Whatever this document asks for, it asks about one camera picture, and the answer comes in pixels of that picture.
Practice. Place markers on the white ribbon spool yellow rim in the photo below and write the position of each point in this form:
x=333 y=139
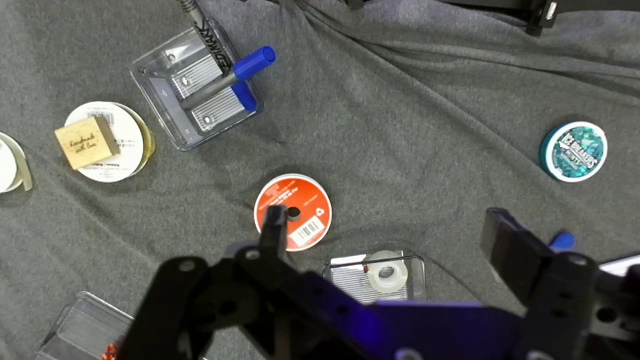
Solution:
x=130 y=142

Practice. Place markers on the long clear tape tray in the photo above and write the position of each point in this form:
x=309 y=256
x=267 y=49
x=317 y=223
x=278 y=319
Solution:
x=351 y=277

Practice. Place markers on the plain white ribbon spool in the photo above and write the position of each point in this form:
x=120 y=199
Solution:
x=9 y=163

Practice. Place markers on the blue round mint tin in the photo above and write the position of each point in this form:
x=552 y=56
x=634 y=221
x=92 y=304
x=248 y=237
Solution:
x=572 y=152

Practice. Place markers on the tan cardboard tag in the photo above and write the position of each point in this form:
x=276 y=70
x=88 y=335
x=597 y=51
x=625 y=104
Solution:
x=85 y=142

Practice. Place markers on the clear plastic box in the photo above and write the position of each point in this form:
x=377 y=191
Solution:
x=167 y=100

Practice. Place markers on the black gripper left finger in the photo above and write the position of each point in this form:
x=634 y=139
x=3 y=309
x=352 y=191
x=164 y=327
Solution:
x=272 y=231

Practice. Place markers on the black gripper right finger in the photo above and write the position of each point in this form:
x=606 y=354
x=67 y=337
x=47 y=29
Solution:
x=513 y=247

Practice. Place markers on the orange ribbon spool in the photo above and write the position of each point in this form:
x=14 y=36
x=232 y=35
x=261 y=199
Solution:
x=301 y=201

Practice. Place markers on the grey tablecloth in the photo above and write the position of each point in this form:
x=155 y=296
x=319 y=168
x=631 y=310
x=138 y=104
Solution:
x=413 y=120

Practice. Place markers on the clear plastic bow tray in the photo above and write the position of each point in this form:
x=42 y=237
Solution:
x=83 y=327

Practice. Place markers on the grey marker with blue cap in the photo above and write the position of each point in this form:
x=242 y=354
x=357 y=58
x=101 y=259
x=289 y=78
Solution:
x=253 y=62

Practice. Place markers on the small white tape roll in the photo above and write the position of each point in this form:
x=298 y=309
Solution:
x=386 y=277

